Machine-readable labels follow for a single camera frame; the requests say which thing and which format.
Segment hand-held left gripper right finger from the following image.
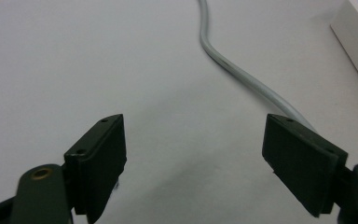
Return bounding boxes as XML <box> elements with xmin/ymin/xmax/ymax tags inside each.
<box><xmin>261</xmin><ymin>113</ymin><xmax>350</xmax><ymax>218</ymax></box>

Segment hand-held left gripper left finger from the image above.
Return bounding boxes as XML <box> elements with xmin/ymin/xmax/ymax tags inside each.
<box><xmin>63</xmin><ymin>113</ymin><xmax>128</xmax><ymax>224</ymax></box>

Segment white cable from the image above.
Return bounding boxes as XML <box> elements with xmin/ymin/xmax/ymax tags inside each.
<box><xmin>198</xmin><ymin>0</ymin><xmax>318</xmax><ymax>133</ymax></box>

